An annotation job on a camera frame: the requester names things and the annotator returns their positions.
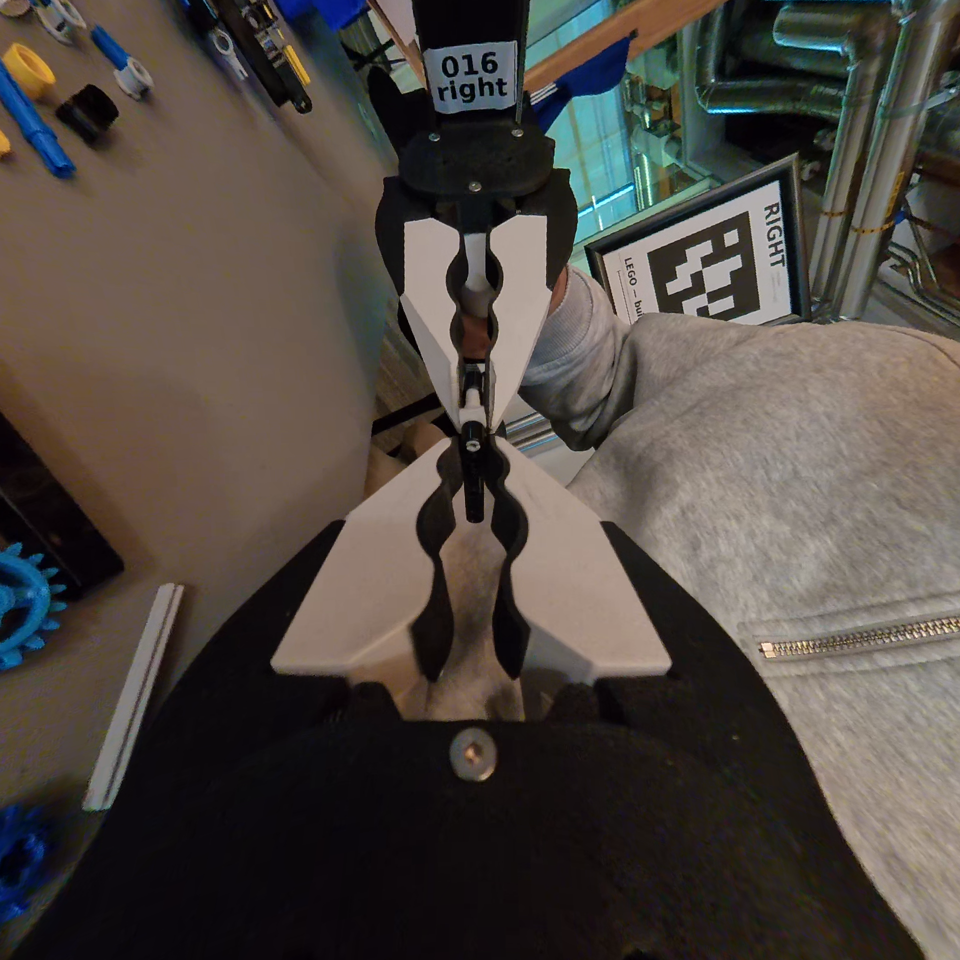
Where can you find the person's right forearm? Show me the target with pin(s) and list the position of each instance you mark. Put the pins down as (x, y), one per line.
(577, 352)

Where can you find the blue plastic bin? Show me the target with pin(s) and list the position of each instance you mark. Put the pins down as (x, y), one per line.
(322, 9)

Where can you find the person's grey sweatshirt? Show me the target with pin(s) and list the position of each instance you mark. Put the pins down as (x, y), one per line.
(750, 525)

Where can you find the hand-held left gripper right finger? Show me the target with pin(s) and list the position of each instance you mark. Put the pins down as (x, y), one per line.
(585, 600)

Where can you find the light grey lego pin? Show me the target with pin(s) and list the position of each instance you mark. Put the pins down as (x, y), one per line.
(472, 411)

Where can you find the black lego bush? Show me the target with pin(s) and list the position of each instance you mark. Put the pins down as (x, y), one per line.
(88, 114)

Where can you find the wooden handrail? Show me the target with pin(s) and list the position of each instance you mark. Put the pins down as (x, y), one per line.
(645, 37)

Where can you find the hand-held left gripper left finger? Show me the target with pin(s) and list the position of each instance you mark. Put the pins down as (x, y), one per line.
(360, 592)

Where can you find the long black lego beam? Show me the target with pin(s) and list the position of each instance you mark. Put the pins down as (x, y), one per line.
(45, 510)

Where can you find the blue cloth with white stripes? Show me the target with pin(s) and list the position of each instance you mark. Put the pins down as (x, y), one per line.
(592, 82)

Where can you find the large light blue lego gear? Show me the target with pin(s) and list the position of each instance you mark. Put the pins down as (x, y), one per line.
(26, 600)

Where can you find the blue white lego pin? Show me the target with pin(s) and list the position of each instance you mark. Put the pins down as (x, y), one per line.
(56, 16)
(120, 60)

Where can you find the silver metal pipework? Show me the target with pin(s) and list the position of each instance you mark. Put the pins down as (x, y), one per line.
(862, 150)

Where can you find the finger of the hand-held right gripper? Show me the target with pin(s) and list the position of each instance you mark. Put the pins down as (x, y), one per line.
(521, 285)
(427, 285)

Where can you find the black lego assembly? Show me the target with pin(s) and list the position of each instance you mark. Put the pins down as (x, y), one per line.
(262, 52)

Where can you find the long grey lego axle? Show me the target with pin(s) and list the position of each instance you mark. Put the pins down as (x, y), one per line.
(135, 697)

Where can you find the blue lego axle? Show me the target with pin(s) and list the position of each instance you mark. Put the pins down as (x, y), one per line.
(41, 135)

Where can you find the person's right hand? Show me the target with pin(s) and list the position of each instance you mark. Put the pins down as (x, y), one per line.
(474, 335)

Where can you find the framed marker sign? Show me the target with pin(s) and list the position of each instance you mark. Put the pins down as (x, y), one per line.
(705, 270)

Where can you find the small blue lego gear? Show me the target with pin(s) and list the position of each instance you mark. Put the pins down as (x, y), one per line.
(22, 855)

